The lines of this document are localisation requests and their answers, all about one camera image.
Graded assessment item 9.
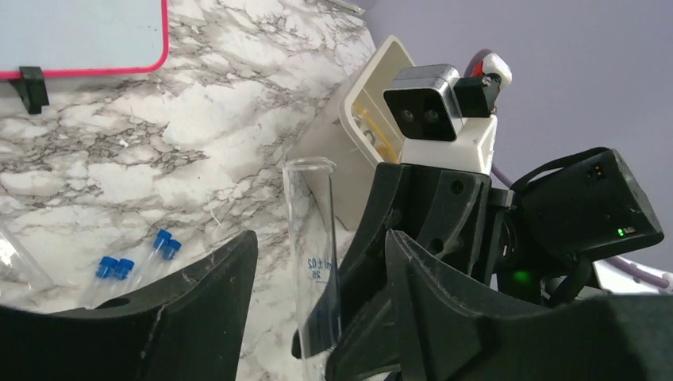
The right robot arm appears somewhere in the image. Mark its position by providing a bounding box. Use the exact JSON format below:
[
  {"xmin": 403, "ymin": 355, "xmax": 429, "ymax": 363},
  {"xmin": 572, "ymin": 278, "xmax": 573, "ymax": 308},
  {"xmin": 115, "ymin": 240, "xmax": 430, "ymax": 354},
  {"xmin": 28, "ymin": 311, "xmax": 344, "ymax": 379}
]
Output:
[{"xmin": 333, "ymin": 147, "xmax": 672, "ymax": 369}]

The blue capped test tube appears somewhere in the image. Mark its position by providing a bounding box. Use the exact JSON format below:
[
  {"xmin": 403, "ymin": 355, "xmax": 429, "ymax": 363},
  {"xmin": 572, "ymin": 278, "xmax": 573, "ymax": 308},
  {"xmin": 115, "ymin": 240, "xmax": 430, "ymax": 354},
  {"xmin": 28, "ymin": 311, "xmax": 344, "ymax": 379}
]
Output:
[
  {"xmin": 99, "ymin": 258, "xmax": 135, "ymax": 303},
  {"xmin": 137, "ymin": 229, "xmax": 172, "ymax": 287},
  {"xmin": 152, "ymin": 239, "xmax": 182, "ymax": 280},
  {"xmin": 80, "ymin": 256, "xmax": 118, "ymax": 309}
]

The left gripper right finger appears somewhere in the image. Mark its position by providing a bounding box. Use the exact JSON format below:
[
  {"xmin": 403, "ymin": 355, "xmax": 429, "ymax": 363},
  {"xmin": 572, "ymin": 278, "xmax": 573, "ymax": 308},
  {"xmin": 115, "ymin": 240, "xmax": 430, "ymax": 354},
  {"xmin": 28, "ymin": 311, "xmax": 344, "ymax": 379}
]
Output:
[{"xmin": 325, "ymin": 230, "xmax": 672, "ymax": 380}]

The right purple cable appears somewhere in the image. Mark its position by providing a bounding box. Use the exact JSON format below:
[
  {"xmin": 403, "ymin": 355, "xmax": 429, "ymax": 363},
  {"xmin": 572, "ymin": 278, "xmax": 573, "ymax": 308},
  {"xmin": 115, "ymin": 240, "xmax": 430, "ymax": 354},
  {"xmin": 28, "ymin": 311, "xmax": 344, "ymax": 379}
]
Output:
[{"xmin": 462, "ymin": 48, "xmax": 673, "ymax": 291}]

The yellow rubber tubing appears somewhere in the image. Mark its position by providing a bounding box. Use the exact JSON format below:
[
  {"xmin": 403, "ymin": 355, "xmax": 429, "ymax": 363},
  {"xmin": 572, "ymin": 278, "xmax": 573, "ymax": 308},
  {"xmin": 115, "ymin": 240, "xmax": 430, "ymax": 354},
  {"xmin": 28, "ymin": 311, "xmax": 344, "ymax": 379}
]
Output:
[{"xmin": 353, "ymin": 102, "xmax": 398, "ymax": 164}]

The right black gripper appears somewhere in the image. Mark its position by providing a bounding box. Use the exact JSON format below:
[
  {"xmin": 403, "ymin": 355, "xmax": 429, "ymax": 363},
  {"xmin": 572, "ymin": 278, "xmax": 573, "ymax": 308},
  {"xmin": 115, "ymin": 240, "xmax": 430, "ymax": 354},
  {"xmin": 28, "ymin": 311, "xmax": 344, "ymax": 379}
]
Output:
[{"xmin": 291, "ymin": 161, "xmax": 513, "ymax": 359}]

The whiteboard black stand foot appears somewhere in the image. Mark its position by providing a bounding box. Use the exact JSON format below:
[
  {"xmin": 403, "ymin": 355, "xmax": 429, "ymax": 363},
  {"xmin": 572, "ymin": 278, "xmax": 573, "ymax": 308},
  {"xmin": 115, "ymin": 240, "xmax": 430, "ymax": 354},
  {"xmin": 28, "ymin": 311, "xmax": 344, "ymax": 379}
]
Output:
[{"xmin": 9, "ymin": 67, "xmax": 50, "ymax": 115}]

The beige plastic bin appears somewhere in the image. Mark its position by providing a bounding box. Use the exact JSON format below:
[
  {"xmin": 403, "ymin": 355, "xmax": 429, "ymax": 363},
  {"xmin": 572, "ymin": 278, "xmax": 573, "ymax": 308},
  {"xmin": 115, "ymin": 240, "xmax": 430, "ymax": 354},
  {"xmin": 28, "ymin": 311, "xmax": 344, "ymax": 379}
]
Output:
[{"xmin": 287, "ymin": 36, "xmax": 414, "ymax": 231}]

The pink framed whiteboard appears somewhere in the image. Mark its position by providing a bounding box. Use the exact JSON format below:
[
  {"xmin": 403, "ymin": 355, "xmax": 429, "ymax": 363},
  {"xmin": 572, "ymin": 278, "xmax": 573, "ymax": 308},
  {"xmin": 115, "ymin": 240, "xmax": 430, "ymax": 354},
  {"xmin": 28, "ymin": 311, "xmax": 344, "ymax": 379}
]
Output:
[{"xmin": 1, "ymin": 0, "xmax": 169, "ymax": 79}]

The clear glass pipette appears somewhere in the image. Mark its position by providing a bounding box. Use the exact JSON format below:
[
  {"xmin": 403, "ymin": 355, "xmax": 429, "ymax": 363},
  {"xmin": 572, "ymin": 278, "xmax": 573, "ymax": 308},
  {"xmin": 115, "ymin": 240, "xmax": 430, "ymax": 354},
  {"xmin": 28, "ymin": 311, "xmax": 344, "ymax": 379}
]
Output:
[{"xmin": 283, "ymin": 157, "xmax": 341, "ymax": 380}]

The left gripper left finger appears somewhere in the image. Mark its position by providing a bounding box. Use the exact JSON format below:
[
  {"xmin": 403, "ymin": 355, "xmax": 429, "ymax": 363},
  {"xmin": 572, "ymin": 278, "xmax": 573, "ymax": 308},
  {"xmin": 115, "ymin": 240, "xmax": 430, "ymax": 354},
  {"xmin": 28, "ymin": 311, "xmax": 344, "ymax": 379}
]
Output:
[{"xmin": 1, "ymin": 230, "xmax": 258, "ymax": 381}]

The clear empty test tube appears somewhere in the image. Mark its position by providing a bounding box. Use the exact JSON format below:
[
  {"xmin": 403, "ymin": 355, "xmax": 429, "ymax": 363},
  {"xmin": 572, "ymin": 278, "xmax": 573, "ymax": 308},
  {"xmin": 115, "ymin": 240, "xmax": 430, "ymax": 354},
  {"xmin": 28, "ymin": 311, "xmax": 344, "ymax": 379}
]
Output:
[{"xmin": 1, "ymin": 224, "xmax": 53, "ymax": 302}]

